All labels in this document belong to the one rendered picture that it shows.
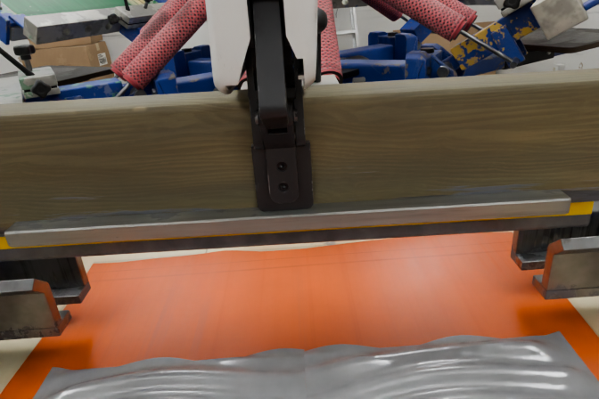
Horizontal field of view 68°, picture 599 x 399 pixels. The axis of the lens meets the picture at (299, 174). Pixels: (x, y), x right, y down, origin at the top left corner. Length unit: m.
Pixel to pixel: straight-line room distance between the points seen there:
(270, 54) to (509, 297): 0.28
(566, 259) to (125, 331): 0.32
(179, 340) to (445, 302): 0.21
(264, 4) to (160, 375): 0.24
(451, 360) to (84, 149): 0.26
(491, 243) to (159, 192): 0.31
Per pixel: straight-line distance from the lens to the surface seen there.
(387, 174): 0.26
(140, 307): 0.41
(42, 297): 0.36
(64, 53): 4.40
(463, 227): 0.30
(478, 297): 0.39
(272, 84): 0.19
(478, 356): 0.34
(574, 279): 0.36
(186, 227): 0.26
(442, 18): 0.91
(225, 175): 0.26
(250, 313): 0.37
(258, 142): 0.23
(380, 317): 0.36
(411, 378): 0.31
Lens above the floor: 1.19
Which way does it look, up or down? 23 degrees down
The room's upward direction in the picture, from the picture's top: 5 degrees counter-clockwise
